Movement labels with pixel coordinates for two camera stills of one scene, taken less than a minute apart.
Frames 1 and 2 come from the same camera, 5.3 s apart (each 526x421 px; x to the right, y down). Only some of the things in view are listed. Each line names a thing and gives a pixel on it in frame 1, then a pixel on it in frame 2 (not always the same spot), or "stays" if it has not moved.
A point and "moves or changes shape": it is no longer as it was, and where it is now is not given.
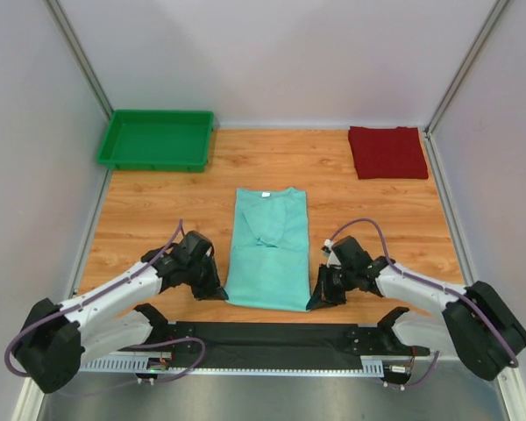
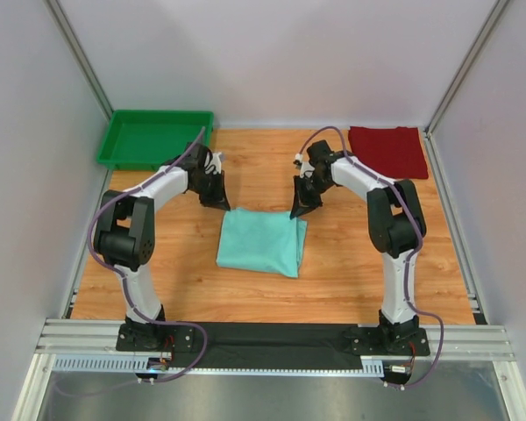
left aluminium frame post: [60, 20] stays
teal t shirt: [269, 264] moves or changes shape
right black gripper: [323, 296] -> [302, 203]
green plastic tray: [158, 140] stays
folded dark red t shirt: [382, 153] stays
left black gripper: [212, 289] -> [218, 200]
